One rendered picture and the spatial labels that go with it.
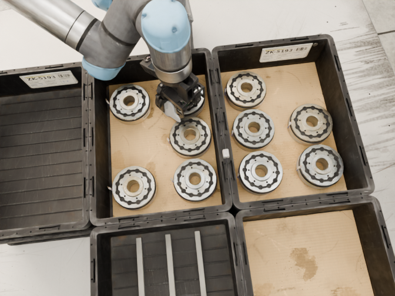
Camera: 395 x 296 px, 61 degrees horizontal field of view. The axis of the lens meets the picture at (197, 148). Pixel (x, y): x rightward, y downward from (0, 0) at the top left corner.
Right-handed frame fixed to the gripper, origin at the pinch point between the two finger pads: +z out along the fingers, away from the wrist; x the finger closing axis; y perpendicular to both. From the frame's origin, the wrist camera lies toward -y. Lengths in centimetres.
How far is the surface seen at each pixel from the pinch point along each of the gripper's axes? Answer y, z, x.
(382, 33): 20, 85, 135
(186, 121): 5.4, -0.9, -1.6
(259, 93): 13.8, -0.9, 16.5
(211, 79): 4.9, -7.9, 8.3
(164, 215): 19.1, -7.9, -21.6
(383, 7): 11, 85, 150
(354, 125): 35.9, -7.9, 21.3
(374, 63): 30, 15, 57
